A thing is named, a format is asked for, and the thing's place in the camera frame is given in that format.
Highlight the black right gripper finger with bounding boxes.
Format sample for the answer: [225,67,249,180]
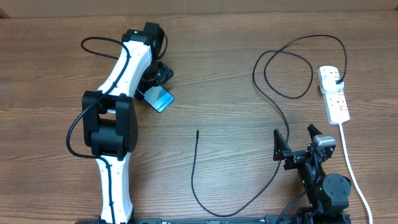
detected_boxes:
[307,124,322,140]
[273,129,289,161]

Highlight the blue Galaxy smartphone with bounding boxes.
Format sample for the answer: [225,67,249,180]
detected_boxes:
[144,86,174,113]

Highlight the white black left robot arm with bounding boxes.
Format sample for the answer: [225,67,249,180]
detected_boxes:
[80,22,174,223]

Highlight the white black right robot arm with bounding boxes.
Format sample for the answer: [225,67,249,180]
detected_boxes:
[265,124,351,224]

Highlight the white charger plug adapter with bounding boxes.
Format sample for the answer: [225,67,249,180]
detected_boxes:
[320,75,345,94]

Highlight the white power strip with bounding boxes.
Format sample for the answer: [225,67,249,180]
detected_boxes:
[318,65,350,125]

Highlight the white power strip cord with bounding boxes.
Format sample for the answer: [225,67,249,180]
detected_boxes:
[338,123,374,224]

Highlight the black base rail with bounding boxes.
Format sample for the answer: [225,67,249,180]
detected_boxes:
[74,213,352,224]

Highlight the black charger cable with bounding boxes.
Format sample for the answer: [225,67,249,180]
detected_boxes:
[190,34,348,218]

